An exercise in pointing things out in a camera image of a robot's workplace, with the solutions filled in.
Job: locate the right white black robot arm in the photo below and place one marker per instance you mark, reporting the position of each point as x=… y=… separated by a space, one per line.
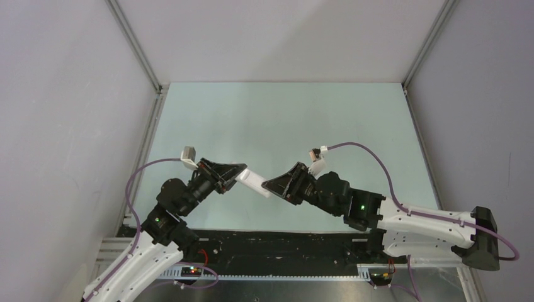
x=391 y=232

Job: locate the left aluminium frame rail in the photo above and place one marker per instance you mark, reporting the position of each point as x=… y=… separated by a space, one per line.
x=156 y=103

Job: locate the right aluminium frame rail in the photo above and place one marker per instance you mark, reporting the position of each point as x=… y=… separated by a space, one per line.
x=442 y=18

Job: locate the right controller board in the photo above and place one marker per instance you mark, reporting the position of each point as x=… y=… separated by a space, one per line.
x=381 y=279

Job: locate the aluminium frame rail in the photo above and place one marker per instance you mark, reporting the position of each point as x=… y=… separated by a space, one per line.
x=442 y=18
x=156 y=103

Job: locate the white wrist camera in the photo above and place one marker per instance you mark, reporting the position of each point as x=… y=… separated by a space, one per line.
x=317 y=156
x=187 y=158

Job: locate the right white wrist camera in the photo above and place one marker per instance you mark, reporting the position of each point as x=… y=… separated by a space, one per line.
x=317 y=156

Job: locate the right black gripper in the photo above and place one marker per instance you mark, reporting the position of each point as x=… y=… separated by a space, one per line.
x=288 y=185

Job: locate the controller board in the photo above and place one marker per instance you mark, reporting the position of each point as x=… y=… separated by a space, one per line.
x=381 y=279
x=190 y=271

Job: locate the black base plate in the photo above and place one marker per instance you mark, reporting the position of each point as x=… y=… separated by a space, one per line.
x=282 y=254

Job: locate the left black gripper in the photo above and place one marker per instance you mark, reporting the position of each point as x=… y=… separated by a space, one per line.
x=221 y=175

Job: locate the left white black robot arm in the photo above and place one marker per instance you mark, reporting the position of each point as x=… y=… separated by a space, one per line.
x=164 y=238

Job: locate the white remote control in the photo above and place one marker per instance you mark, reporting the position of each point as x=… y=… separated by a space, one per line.
x=253 y=181

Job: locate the left controller board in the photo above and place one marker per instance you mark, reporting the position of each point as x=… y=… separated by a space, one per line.
x=190 y=271

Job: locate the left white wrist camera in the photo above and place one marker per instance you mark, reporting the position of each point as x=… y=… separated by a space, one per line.
x=187 y=158

